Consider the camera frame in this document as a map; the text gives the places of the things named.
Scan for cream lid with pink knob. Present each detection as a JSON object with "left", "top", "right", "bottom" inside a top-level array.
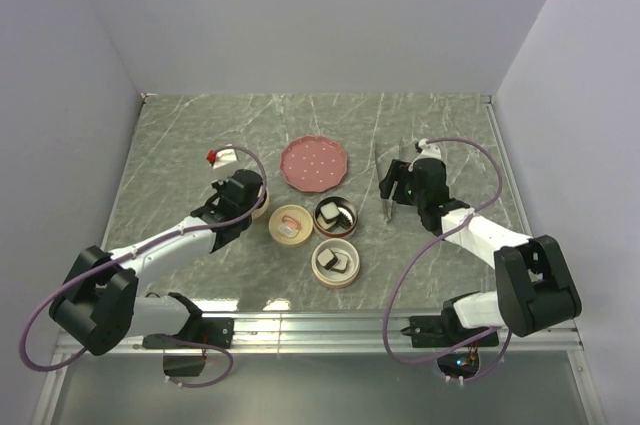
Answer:
[{"left": 251, "top": 191, "right": 270, "bottom": 220}]

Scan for metal tongs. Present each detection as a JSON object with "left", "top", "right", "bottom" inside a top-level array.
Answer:
[{"left": 373, "top": 140, "right": 401, "bottom": 224}]

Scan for steel lunch box tier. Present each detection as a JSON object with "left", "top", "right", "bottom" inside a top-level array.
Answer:
[{"left": 312, "top": 196, "right": 358, "bottom": 239}]

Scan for sushi piece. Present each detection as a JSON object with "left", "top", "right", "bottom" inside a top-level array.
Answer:
[
  {"left": 319, "top": 202, "right": 340, "bottom": 223},
  {"left": 316, "top": 248, "right": 339, "bottom": 270},
  {"left": 331, "top": 253, "right": 352, "bottom": 274}
]

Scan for black spiky sea cucumber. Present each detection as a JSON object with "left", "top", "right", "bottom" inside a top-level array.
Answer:
[{"left": 338, "top": 213, "right": 352, "bottom": 230}]

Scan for sushi piece front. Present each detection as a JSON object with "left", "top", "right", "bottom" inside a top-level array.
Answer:
[{"left": 331, "top": 253, "right": 352, "bottom": 274}]

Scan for sushi piece back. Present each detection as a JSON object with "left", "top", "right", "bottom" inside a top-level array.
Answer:
[{"left": 316, "top": 248, "right": 339, "bottom": 270}]

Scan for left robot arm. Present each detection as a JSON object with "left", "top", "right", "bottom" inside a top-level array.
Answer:
[{"left": 49, "top": 169, "right": 266, "bottom": 356}]

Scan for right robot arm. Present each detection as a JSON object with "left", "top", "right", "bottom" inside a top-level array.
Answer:
[{"left": 379, "top": 158, "right": 582, "bottom": 345}]

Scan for cream lunch box tier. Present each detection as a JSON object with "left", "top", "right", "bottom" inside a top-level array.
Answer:
[{"left": 311, "top": 238, "right": 361, "bottom": 289}]

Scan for cream lid with barcode label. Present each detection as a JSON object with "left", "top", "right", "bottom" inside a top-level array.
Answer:
[{"left": 268, "top": 204, "right": 314, "bottom": 247}]

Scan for pink dotted plate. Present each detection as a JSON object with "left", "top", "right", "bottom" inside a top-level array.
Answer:
[{"left": 280, "top": 135, "right": 348, "bottom": 193}]

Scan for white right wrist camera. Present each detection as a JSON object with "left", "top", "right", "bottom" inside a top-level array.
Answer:
[{"left": 416, "top": 139, "right": 442, "bottom": 160}]

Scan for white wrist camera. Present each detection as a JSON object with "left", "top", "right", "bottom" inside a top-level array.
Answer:
[
  {"left": 416, "top": 139, "right": 442, "bottom": 160},
  {"left": 206, "top": 146, "right": 238, "bottom": 170}
]

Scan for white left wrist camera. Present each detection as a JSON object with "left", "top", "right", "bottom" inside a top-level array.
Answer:
[{"left": 206, "top": 146, "right": 238, "bottom": 170}]

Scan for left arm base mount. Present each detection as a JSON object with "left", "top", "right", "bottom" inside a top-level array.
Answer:
[{"left": 142, "top": 317, "right": 235, "bottom": 349}]

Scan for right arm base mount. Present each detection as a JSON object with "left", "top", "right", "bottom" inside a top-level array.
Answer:
[{"left": 401, "top": 312, "right": 487, "bottom": 348}]

